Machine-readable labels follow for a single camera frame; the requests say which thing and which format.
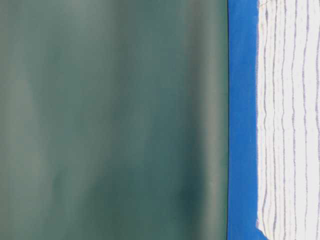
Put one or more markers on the white blue striped towel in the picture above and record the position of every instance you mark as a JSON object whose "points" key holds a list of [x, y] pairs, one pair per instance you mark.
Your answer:
{"points": [[288, 119]]}

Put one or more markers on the blue table cloth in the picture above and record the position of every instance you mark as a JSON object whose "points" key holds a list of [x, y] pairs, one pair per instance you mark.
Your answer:
{"points": [[242, 137]]}

